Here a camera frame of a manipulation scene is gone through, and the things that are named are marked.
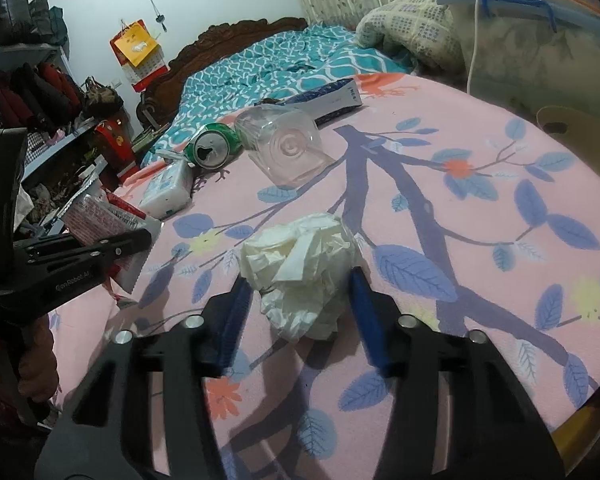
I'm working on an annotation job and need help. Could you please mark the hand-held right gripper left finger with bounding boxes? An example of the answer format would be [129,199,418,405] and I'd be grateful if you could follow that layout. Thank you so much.
[34,276,255,480]

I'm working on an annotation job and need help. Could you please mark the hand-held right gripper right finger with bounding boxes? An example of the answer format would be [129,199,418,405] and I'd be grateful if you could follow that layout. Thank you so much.
[347,266,566,480]

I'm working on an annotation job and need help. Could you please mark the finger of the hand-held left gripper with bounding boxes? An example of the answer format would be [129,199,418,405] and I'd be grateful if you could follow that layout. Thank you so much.
[14,228,153,273]

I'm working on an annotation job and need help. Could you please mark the red and white snack wrapper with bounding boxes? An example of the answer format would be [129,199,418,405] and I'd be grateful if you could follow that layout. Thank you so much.
[62,192,162,295]

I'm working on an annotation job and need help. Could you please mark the white tissue paper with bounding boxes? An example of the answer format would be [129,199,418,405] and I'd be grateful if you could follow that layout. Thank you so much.
[240,212,363,343]

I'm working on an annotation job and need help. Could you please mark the clear plastic bottle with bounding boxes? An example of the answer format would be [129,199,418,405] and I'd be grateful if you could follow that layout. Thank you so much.
[234,105,337,187]

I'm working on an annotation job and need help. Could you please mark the blue and white carton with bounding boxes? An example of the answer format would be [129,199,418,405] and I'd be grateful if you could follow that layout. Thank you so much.
[280,78,363,126]

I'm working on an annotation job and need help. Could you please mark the person's left hand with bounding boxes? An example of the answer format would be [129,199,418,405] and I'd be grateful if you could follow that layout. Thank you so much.
[16,317,60,405]

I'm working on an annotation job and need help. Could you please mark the grey shelf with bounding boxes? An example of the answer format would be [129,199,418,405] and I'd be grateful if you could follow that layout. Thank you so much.
[0,45,106,186]

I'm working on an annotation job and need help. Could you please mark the white tissue pack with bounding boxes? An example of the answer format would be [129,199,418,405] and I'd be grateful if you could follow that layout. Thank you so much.
[139,159,195,220]

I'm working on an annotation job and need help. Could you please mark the red box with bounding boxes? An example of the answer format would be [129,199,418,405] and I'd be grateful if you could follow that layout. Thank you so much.
[95,117,133,183]

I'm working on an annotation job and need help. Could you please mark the green flat box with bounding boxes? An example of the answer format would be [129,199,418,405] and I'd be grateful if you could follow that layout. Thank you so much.
[132,127,168,153]

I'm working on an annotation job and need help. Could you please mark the brown handbag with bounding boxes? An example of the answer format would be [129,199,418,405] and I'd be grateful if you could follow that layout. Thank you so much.
[82,76,123,116]

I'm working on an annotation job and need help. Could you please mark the pink floral bedsheet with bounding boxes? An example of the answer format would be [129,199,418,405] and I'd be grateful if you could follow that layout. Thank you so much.
[47,72,600,480]

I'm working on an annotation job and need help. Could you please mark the green drink can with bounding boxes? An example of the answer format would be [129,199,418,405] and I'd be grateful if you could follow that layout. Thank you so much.
[187,122,244,170]

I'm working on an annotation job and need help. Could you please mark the dark red clothes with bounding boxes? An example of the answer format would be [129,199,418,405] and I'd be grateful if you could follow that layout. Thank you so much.
[0,62,83,128]

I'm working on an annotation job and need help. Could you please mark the carved wooden headboard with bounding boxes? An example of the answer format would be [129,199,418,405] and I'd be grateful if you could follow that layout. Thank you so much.
[136,16,308,128]

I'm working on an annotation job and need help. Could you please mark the dark bags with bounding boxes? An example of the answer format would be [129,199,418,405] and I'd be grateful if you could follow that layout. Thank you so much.
[0,0,66,46]

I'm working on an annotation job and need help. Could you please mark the hanging keys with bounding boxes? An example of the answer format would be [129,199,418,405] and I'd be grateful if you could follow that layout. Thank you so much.
[150,0,168,33]

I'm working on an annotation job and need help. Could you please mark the teal patterned quilt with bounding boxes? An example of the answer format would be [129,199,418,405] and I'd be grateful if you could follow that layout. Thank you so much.
[140,24,416,168]

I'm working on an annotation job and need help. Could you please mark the tan curved wooden piece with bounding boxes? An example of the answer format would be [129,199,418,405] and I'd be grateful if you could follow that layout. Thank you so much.
[536,105,600,161]

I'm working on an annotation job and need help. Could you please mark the beige checkered quilt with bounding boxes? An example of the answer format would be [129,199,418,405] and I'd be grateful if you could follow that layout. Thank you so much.
[355,0,468,68]

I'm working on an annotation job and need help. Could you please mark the clear plastic storage box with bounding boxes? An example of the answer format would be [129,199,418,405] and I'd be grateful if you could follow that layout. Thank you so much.
[436,0,600,116]

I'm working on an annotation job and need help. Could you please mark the red and yellow wall calendar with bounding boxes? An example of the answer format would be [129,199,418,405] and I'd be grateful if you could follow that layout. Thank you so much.
[110,19,170,93]

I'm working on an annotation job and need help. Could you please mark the white cable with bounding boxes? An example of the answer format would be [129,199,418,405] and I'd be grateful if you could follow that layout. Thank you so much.
[466,0,506,93]

